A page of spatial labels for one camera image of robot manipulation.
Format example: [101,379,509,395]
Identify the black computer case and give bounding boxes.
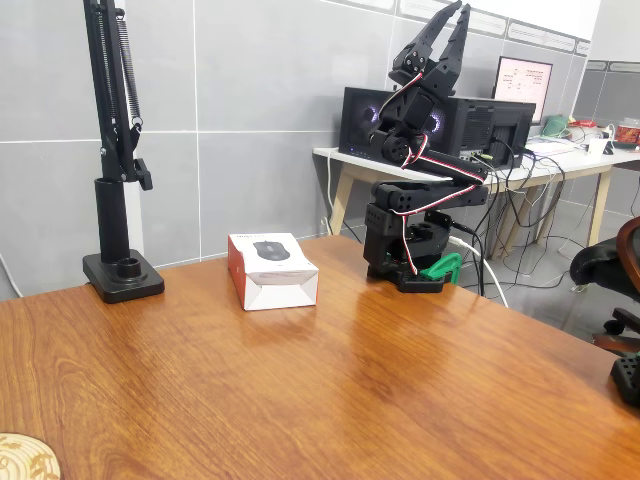
[338,86,537,174]

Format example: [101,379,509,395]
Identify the white table wooden legs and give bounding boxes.
[312,142,640,261]

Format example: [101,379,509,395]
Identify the round wooden coaster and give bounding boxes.
[0,432,62,480]

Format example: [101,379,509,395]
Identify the black office chair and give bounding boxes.
[569,215,640,356]

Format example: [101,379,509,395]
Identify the orange white mouse box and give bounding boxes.
[227,231,320,312]

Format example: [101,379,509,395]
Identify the green bundle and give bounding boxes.
[542,114,571,139]

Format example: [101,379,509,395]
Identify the black spring boom stand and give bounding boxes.
[82,0,166,305]

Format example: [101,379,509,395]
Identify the red box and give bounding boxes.
[614,123,640,147]

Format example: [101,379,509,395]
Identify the black cable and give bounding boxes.
[449,219,487,297]

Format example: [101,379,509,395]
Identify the white cable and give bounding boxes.
[447,235,510,309]

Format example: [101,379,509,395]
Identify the red white servo wire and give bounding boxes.
[379,72,489,276]

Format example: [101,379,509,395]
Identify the green table clamp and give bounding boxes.
[418,252,462,285]

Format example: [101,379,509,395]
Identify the computer monitor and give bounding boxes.
[491,55,554,126]

